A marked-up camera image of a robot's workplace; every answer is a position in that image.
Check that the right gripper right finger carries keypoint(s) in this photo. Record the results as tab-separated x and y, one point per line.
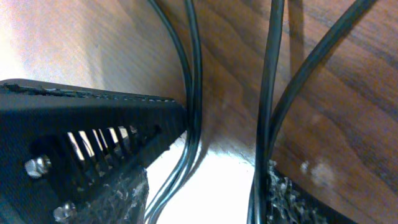
292	204

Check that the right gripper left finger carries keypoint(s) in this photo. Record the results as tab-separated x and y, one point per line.
79	155

